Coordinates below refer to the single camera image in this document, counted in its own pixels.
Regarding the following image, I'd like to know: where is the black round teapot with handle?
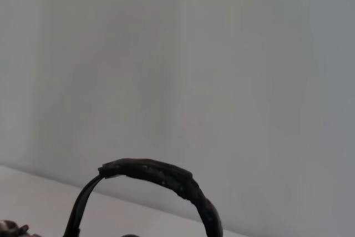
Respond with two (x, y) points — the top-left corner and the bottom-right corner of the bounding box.
(0, 158), (224, 237)

